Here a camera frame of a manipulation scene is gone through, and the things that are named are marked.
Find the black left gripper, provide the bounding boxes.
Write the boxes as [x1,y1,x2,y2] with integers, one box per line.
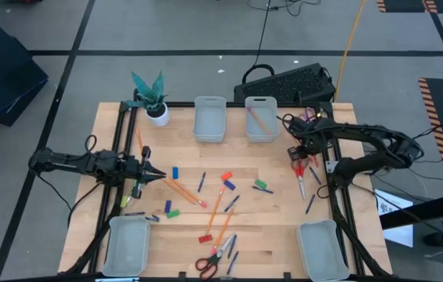
[118,146,166,199]

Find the black and red scissors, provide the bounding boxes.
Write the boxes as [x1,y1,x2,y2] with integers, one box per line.
[194,233,236,281]

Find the green plant in white pot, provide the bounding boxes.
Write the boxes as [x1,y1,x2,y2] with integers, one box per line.
[125,70,171,128]

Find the grey plastic bin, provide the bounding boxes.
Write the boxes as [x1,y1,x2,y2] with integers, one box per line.
[192,96,227,143]
[244,96,281,144]
[101,215,151,278]
[296,219,350,282]

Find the white sheet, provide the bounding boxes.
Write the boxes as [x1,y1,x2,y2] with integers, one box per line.
[373,189,415,248]

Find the black beam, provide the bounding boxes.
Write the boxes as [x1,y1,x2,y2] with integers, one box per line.
[379,190,443,230]

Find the black floor mat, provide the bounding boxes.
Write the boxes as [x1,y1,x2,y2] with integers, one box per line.
[0,8,49,127]

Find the yellow cable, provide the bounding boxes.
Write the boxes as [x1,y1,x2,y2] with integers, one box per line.
[333,0,367,102]

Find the black floor cable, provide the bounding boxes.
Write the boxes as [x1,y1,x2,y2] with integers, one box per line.
[241,0,322,84]

